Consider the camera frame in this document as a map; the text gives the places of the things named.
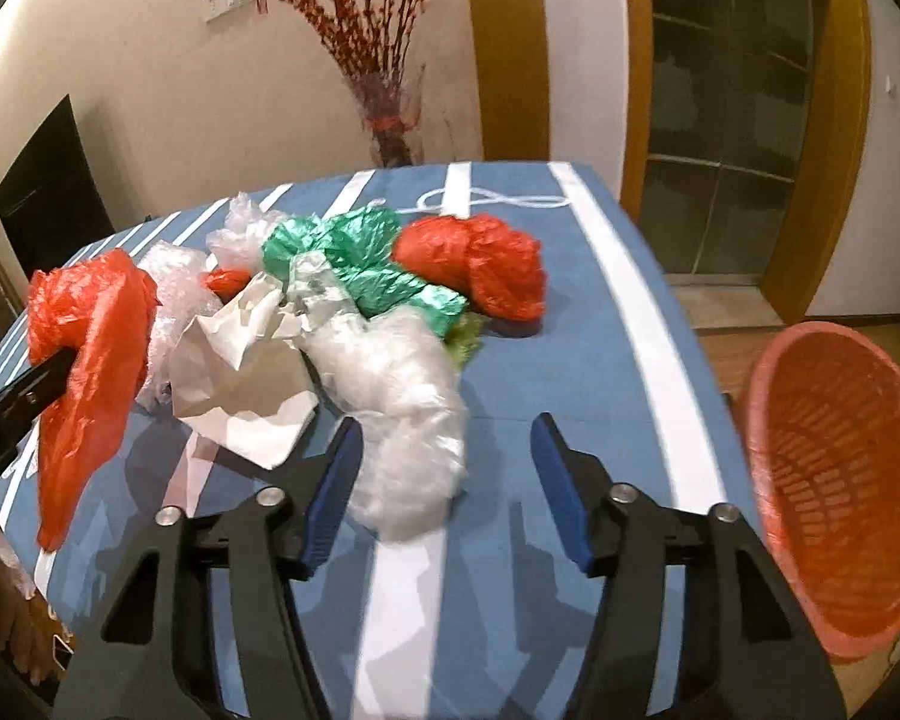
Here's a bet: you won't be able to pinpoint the crumpled clear plastic wrap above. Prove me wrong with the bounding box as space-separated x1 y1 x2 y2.
131 240 226 410

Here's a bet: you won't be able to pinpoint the small red plastic scrap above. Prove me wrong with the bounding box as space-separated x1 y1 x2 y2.
206 268 252 297

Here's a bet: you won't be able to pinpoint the large clear plastic bag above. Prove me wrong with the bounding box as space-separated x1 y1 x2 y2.
304 307 470 541

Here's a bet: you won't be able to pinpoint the wooden door frame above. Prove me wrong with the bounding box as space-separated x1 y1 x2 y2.
463 0 871 327

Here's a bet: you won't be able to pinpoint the glass vase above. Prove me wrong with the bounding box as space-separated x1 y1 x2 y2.
343 64 428 166

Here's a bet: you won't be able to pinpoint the black television screen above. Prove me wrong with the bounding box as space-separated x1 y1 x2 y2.
0 94 115 271

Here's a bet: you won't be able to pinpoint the long red plastic bag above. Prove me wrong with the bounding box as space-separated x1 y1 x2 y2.
28 249 160 552

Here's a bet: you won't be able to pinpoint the orange plastic basket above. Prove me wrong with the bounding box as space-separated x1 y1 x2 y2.
742 321 900 662

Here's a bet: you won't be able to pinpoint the dark glass door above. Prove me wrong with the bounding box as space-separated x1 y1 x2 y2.
637 0 815 275

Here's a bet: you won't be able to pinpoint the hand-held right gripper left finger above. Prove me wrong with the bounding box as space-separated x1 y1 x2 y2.
52 414 365 720

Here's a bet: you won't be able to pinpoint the olive green paw print bag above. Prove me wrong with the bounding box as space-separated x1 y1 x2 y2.
442 311 488 368

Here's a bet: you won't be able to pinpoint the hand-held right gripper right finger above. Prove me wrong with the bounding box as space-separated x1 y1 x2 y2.
531 412 848 720

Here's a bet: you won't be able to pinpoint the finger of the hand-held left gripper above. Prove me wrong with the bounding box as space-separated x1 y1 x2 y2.
0 349 76 466

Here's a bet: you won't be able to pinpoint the red berry branches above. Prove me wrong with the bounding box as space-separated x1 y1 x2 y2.
206 0 432 91

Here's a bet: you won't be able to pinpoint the person's left hand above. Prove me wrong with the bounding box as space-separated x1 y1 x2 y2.
0 510 68 691

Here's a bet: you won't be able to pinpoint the translucent white plastic bag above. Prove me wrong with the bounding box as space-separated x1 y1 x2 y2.
206 191 290 271

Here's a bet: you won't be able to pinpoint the white paper bag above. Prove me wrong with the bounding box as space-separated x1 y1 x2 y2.
169 274 320 472

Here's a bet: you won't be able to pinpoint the blue white striped tablecloth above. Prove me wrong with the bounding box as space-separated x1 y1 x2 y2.
0 160 758 720

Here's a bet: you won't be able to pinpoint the green plastic bag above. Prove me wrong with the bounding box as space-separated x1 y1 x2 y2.
261 208 470 338

